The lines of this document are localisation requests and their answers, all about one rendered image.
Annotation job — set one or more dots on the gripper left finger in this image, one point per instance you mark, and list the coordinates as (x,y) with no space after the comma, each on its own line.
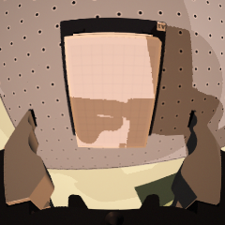
(25,183)

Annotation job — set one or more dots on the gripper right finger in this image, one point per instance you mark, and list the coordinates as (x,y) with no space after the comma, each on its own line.
(199,185)

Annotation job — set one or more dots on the brown rectangular base plate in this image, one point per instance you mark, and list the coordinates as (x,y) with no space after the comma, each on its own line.
(193,76)

